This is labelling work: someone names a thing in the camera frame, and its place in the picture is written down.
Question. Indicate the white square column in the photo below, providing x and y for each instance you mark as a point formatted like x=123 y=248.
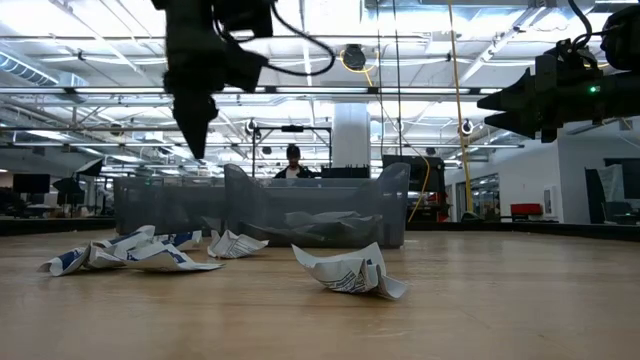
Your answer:
x=351 y=135

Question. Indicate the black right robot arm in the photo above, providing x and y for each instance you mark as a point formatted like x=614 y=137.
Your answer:
x=625 y=95

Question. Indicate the person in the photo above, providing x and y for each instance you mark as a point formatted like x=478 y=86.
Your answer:
x=293 y=162

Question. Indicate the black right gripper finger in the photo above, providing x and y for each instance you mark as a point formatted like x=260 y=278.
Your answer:
x=520 y=124
x=517 y=95

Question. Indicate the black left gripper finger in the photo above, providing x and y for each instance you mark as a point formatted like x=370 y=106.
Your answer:
x=196 y=125

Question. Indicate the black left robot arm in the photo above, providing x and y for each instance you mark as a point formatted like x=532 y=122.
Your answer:
x=200 y=4

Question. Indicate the black cabinet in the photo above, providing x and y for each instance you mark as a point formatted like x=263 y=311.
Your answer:
x=437 y=175

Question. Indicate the red storage bin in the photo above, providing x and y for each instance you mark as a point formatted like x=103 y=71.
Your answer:
x=526 y=209

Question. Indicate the black studio softbox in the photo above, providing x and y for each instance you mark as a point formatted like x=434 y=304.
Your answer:
x=69 y=187
x=91 y=168

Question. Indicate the black monitor screen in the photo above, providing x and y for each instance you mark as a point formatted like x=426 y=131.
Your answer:
x=31 y=183

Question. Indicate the smoky translucent plastic bin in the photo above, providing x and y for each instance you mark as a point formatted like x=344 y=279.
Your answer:
x=395 y=210
x=170 y=205

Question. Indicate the black gantry frame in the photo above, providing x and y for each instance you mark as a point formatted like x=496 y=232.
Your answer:
x=292 y=128

